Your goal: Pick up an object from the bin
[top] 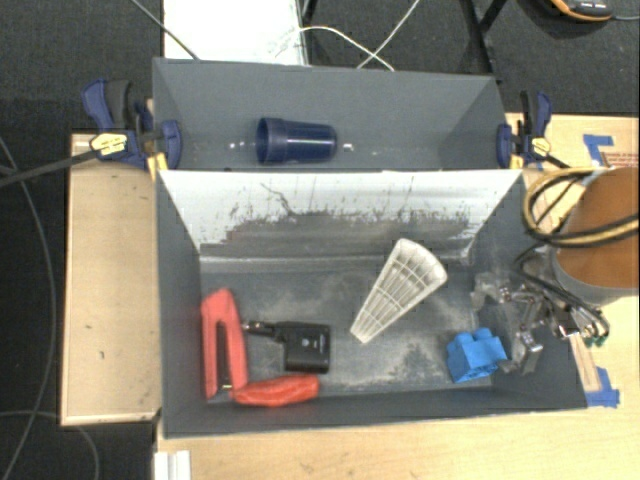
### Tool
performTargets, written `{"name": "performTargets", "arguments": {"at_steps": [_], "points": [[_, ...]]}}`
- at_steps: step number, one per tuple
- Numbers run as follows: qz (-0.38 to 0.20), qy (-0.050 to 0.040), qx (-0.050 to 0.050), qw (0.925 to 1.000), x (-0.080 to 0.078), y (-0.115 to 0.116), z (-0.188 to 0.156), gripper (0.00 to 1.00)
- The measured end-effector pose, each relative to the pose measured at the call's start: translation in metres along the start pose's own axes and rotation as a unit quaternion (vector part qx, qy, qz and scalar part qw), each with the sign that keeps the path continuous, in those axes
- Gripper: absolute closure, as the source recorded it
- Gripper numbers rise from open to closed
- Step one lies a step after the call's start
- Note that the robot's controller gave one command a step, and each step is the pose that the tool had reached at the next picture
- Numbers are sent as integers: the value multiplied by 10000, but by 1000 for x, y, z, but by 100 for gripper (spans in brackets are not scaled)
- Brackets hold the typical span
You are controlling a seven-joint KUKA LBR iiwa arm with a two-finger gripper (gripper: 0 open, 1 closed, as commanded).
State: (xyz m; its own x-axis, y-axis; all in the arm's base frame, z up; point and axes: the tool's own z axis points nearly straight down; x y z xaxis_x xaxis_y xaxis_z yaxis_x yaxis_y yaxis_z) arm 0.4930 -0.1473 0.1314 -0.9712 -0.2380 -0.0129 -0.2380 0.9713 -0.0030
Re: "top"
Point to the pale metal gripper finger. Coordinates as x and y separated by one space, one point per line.
487 293
525 355

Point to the blue toy building brick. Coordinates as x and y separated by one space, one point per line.
472 355

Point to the white ribbed plastic cone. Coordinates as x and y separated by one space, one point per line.
400 288

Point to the grey metal bin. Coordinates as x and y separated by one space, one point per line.
300 288

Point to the black small box device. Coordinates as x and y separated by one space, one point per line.
307 348

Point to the red-orange soft oblong toy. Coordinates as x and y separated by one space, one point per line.
280 390

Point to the dark blue plastic cup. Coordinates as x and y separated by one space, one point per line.
300 142

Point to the red stapler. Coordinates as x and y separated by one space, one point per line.
220 313

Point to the pale wood board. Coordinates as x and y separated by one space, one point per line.
112 288

